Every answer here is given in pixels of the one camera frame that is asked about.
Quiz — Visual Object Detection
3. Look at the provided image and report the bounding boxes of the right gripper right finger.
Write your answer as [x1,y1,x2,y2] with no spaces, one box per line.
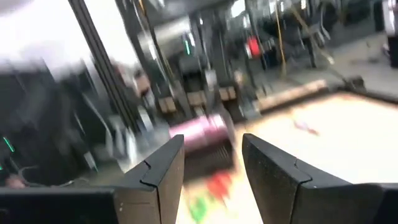
[241,133,398,224]

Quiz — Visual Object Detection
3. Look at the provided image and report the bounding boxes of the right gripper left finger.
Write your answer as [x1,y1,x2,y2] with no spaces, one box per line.
[0,134,185,224]

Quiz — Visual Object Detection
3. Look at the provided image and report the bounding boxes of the red scissors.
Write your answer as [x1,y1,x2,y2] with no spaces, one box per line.
[205,170,234,202]

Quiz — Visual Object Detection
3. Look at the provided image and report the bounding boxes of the light pink paint bottle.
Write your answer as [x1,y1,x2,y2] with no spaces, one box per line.
[169,113,231,154]

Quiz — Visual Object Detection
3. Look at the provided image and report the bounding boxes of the green scissors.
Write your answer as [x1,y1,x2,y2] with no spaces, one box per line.
[188,195,210,223]

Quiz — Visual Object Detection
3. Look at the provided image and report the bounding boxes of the pink scissors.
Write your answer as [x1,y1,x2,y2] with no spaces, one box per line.
[293,119,320,137]

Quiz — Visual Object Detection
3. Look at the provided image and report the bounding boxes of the person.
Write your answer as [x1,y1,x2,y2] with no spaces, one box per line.
[0,57,154,187]

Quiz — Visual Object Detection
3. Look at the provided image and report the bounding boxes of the person's hand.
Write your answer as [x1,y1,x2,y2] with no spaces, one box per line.
[4,173,26,190]

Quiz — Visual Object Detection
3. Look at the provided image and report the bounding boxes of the red container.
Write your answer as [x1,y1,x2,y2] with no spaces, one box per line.
[246,35,261,59]

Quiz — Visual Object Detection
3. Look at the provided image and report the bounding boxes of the yellow hose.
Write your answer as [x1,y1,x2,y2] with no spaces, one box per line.
[273,0,289,78]

